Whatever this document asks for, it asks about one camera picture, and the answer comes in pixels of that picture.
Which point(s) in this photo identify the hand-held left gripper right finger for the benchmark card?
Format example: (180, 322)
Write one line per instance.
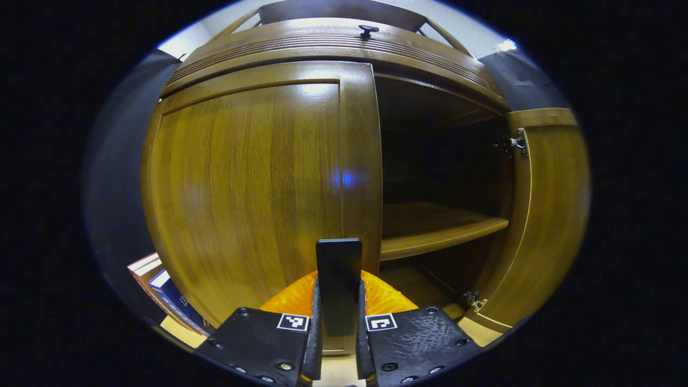
(363, 344)

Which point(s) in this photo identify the wooden drawer with black knob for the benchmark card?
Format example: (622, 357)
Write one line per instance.
(301, 32)

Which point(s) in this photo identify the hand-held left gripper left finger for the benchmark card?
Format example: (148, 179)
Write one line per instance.
(314, 344)

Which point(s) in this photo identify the red and white book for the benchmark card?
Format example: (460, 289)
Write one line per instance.
(141, 264)

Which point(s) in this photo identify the small ceiling light panel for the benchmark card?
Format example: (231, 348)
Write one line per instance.
(506, 45)

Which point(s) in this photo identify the wooden shoe cabinet door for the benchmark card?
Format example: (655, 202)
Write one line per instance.
(242, 188)
(553, 215)

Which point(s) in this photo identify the wooden double-door shoe cabinet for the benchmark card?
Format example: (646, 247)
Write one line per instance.
(441, 231)

